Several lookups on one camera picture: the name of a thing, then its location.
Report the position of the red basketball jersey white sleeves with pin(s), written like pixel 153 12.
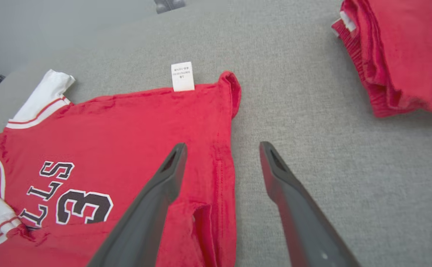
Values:
pixel 127 129

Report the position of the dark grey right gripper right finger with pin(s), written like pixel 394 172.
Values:
pixel 297 215

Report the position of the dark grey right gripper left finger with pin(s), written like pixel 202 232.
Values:
pixel 145 215

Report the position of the red shorts white trim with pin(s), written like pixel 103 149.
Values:
pixel 405 48

